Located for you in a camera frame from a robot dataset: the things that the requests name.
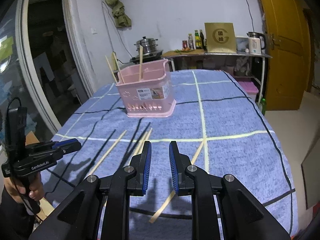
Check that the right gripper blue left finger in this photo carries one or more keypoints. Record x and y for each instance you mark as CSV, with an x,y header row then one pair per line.
x,y
142,164

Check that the red jar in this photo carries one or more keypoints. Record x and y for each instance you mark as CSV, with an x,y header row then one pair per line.
x,y
185,44

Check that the wooden cutting board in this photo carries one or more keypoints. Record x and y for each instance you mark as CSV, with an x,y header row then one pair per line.
x,y
178,53

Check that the yellow wooden door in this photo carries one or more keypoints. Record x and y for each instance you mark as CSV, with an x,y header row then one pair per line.
x,y
289,47

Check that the white electric kettle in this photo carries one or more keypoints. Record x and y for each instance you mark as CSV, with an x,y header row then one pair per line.
x,y
256,42

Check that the metal kitchen shelf table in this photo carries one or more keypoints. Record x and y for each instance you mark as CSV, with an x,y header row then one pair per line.
x,y
241,65

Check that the yellow power strip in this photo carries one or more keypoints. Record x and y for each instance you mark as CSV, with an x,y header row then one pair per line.
x,y
114,62

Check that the stainless steel steamer pot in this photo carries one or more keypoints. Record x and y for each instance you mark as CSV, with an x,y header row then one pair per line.
x,y
149,45

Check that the green hanging cloth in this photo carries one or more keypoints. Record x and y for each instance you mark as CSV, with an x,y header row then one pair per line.
x,y
118,12

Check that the gold paper gift bag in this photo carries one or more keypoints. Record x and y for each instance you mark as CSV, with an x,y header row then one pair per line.
x,y
220,38

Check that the white wall switch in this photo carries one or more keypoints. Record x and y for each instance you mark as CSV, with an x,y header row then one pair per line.
x,y
93,31

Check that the person's left hand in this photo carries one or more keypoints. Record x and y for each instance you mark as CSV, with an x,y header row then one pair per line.
x,y
15,188

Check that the dark sauce bottle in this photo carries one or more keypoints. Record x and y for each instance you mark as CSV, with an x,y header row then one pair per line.
x,y
202,40

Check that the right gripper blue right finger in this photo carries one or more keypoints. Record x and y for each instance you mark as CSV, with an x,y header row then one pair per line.
x,y
182,184

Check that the pink storage box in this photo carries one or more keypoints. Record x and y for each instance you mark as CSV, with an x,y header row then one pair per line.
x,y
249,87

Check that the pink plastic chopstick basket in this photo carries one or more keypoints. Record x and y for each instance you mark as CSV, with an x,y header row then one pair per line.
x,y
146,90

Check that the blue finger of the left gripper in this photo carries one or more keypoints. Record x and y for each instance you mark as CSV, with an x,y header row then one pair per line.
x,y
61,151
64,143

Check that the induction cooker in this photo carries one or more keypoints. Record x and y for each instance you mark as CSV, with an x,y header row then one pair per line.
x,y
153,56

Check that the clear plastic bottle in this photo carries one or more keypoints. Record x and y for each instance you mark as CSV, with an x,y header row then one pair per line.
x,y
190,41

